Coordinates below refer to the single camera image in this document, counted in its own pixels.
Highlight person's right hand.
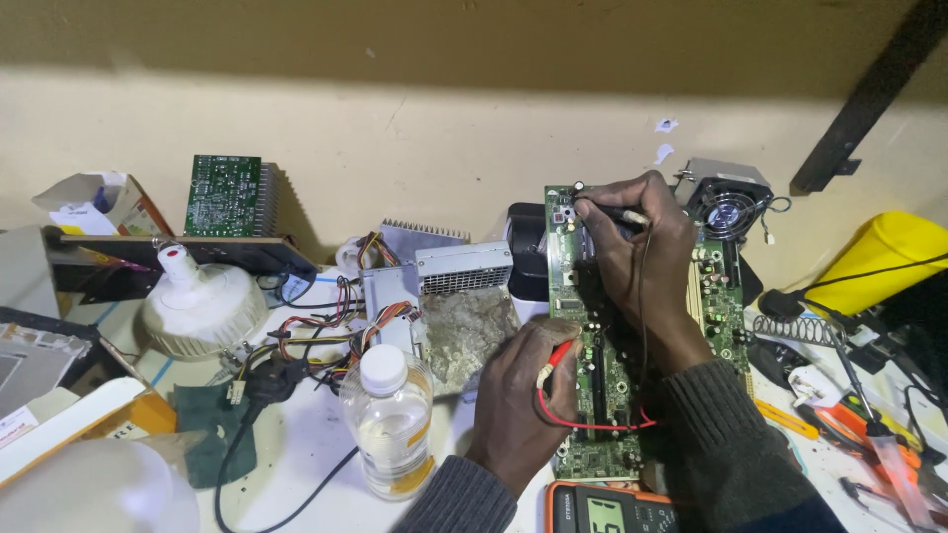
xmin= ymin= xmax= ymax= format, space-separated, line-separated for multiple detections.
xmin=573 ymin=169 xmax=714 ymax=376

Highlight person's left hand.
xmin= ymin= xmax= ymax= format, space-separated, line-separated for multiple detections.
xmin=465 ymin=317 xmax=586 ymax=497

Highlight red multimeter probe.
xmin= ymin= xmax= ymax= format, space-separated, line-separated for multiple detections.
xmin=535 ymin=339 xmax=658 ymax=432

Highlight black multimeter probe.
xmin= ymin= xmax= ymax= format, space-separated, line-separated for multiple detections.
xmin=572 ymin=198 xmax=656 ymax=371

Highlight green computer motherboard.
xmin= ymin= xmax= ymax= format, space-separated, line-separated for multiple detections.
xmin=544 ymin=184 xmax=754 ymax=484

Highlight grey dusty power supply unit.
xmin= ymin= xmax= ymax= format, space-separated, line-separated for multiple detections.
xmin=358 ymin=240 xmax=521 ymax=398

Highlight cooler fan with metal heatsink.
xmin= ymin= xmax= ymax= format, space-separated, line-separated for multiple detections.
xmin=671 ymin=157 xmax=792 ymax=246

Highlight clear plastic bottle white cap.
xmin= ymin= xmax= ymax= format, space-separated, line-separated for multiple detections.
xmin=338 ymin=343 xmax=436 ymax=503

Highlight black plastic device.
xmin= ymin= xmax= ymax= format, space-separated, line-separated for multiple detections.
xmin=505 ymin=201 xmax=553 ymax=303

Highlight coiled metal soldering iron stand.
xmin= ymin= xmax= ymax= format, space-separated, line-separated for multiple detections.
xmin=751 ymin=314 xmax=847 ymax=349

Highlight orange digital multimeter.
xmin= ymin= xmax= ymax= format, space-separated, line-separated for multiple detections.
xmin=544 ymin=480 xmax=680 ymax=533

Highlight silver finned heat sink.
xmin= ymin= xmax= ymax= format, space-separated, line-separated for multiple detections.
xmin=378 ymin=218 xmax=472 ymax=265

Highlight yellow utility knife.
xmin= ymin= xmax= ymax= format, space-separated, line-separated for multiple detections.
xmin=753 ymin=397 xmax=820 ymax=442

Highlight white power plug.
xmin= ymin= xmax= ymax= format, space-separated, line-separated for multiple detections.
xmin=788 ymin=364 xmax=846 ymax=409

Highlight yellow plastic container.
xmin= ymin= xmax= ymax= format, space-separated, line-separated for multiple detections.
xmin=803 ymin=211 xmax=948 ymax=320

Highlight dark green cloth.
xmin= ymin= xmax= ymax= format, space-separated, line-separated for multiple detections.
xmin=173 ymin=381 xmax=259 ymax=490

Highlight white ribbed lamp bulb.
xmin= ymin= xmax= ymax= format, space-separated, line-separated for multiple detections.
xmin=140 ymin=242 xmax=270 ymax=362

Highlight green circuit board with heatsink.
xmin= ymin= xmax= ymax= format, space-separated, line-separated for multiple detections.
xmin=183 ymin=154 xmax=283 ymax=238

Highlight black wooden board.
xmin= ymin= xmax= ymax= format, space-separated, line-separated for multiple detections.
xmin=43 ymin=225 xmax=320 ymax=305

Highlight white round lamp dome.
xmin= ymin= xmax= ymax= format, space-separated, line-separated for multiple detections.
xmin=0 ymin=437 xmax=201 ymax=533

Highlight open cardboard box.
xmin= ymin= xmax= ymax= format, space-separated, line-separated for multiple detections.
xmin=31 ymin=171 xmax=176 ymax=238

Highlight white and orange carton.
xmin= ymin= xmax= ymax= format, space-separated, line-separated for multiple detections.
xmin=0 ymin=377 xmax=178 ymax=490

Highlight grey electronic device casing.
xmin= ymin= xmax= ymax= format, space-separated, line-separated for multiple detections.
xmin=0 ymin=306 xmax=102 ymax=420

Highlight coloured wire bundle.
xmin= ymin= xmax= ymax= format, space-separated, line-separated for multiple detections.
xmin=268 ymin=231 xmax=425 ymax=393

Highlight black power plug with cable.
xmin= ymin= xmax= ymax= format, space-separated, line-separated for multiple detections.
xmin=214 ymin=355 xmax=361 ymax=533

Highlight orange handled pliers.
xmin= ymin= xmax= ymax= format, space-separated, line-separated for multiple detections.
xmin=796 ymin=391 xmax=927 ymax=476

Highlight black metal wall bracket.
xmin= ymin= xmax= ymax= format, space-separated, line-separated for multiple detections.
xmin=789 ymin=0 xmax=948 ymax=195

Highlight clear handle screwdriver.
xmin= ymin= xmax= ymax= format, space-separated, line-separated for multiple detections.
xmin=828 ymin=329 xmax=936 ymax=531

